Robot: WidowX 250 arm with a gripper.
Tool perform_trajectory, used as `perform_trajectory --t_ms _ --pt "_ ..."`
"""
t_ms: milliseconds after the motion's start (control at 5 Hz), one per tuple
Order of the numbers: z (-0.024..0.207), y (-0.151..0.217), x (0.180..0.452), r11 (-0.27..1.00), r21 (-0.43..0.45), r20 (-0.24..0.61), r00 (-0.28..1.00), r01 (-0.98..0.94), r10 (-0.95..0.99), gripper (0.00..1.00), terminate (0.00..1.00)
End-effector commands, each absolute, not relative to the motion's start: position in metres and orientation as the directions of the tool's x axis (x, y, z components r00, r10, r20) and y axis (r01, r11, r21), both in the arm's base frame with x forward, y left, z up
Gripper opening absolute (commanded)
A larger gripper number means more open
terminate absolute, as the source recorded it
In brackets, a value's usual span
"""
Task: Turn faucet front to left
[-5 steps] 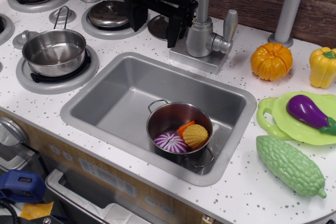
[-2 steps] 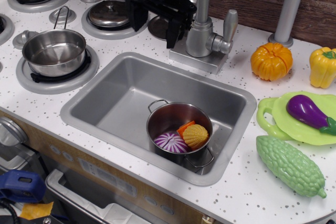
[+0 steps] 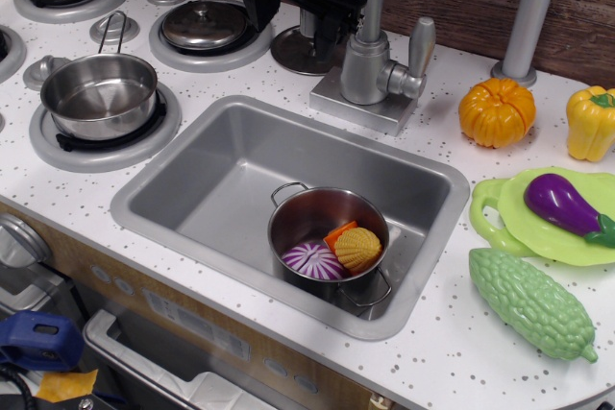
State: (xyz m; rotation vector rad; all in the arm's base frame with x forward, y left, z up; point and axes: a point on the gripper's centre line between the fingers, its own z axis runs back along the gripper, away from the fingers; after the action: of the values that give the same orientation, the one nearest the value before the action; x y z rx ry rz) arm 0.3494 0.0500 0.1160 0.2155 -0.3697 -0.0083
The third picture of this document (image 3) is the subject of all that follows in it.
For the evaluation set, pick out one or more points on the purple toy eggplant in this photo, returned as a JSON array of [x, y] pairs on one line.
[[555, 200]]

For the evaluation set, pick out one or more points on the orange toy pumpkin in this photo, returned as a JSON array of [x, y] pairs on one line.
[[497, 113]]

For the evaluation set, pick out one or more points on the steel saucepan on burner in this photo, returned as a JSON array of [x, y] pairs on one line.
[[101, 96]]

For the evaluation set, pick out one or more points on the steel lid on burner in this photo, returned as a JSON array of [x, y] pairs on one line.
[[204, 25]]

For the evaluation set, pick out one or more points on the toy oven door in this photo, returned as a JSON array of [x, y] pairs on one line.
[[171, 357]]

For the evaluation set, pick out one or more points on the grey stove knob left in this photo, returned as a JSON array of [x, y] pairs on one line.
[[38, 72]]

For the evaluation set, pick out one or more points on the grey vertical post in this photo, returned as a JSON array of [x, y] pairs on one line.
[[522, 43]]

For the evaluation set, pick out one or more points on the grey toy sink basin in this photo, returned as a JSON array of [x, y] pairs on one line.
[[247, 182]]

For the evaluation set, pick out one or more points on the purple white toy onion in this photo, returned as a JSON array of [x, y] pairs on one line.
[[314, 260]]

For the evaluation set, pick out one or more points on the silver toy faucet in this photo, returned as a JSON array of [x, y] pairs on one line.
[[370, 89]]

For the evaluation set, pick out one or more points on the orange toy carrot piece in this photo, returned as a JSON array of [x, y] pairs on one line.
[[331, 238]]

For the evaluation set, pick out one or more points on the yellow toy corn piece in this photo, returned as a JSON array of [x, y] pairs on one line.
[[358, 249]]

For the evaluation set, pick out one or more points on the green toy bitter gourd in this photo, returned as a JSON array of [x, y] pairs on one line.
[[537, 307]]

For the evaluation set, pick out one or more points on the light green toy plate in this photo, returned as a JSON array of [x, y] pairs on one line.
[[499, 214]]

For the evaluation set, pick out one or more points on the dark steel lid on counter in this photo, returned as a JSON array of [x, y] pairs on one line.
[[294, 52]]

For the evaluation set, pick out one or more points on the steel pot in sink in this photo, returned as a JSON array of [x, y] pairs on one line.
[[302, 214]]

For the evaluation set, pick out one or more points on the yellow toy bell pepper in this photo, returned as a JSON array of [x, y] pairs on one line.
[[590, 115]]

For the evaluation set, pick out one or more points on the yellow tape piece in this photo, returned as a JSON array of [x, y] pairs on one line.
[[60, 386]]

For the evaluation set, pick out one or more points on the blue clamp tool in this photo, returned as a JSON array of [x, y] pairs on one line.
[[39, 341]]

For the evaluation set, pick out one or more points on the grey stove knob middle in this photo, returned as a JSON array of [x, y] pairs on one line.
[[114, 28]]

